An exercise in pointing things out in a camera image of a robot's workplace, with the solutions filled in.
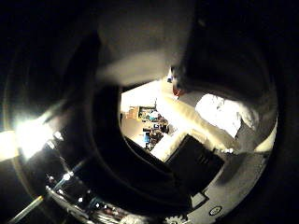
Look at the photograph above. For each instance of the clear spray bottle black label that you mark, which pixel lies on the clear spray bottle black label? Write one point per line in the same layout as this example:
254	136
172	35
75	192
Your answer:
149	40

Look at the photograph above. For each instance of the white checked cloth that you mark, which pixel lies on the white checked cloth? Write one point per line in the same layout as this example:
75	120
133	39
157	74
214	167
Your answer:
221	113

